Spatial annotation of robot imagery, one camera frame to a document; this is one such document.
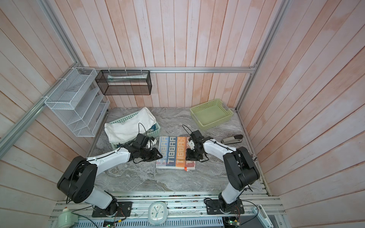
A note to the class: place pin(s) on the green circuit board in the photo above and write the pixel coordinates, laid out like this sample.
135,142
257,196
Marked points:
230,222

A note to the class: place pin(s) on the plain white towel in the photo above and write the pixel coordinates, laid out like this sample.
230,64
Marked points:
128,130

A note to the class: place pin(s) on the mint green plastic basket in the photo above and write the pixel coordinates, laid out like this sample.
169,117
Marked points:
154,134

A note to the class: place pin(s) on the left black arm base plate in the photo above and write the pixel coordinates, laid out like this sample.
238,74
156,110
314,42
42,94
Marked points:
120,208

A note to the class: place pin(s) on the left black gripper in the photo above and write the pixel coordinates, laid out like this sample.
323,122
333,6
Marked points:
154,156

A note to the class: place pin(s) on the white wire mesh shelf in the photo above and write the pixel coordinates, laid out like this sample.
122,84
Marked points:
78,104

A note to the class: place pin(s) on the light green plastic basket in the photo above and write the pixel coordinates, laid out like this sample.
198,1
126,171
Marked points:
211,114

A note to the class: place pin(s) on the white green bottle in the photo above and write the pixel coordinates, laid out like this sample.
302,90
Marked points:
67,219

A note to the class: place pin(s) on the black white stapler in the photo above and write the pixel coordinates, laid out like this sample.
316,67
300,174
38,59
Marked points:
232,139

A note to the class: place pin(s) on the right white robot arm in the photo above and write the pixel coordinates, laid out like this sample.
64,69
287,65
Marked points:
240,168

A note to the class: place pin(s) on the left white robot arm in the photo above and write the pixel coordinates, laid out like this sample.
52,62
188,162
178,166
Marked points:
78,181

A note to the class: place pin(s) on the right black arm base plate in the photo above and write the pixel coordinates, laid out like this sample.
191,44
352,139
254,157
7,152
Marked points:
218,206

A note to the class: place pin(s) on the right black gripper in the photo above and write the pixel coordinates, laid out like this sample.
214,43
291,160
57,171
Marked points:
189,156

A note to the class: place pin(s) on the red white blue towel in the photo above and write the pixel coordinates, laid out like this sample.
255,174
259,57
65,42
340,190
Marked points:
173,149

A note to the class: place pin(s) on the black wire mesh basket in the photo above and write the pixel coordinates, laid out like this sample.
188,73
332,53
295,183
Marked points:
124,82

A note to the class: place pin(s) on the white analog clock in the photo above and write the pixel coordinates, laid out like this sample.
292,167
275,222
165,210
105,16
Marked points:
157,213

